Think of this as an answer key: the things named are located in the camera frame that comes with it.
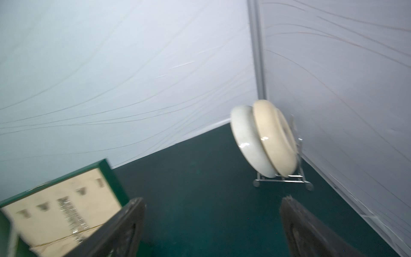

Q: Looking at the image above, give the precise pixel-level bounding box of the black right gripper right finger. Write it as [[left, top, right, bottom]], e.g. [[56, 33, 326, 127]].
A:
[[280, 196, 364, 257]]

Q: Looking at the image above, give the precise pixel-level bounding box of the cream plate right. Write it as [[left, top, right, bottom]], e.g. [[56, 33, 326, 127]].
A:
[[253, 100, 298, 177]]

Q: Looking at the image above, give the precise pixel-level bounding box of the green jewelry box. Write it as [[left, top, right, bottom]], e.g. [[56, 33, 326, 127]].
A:
[[1, 160, 129, 257]]

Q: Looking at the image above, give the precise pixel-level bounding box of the silver jewelry chain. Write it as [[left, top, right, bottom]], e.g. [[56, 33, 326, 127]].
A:
[[57, 195, 90, 244]]

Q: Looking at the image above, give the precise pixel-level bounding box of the cream plate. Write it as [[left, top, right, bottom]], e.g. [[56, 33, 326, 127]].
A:
[[253, 100, 298, 177], [230, 106, 278, 178]]

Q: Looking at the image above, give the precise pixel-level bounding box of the cream plate left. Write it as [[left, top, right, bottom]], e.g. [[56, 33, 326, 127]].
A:
[[230, 106, 278, 178]]

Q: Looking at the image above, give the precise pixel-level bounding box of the metal plate rack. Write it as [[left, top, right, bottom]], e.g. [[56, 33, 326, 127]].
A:
[[253, 115, 314, 191]]

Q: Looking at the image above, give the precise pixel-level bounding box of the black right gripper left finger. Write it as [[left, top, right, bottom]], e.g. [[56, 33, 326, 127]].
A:
[[66, 198, 146, 257]]

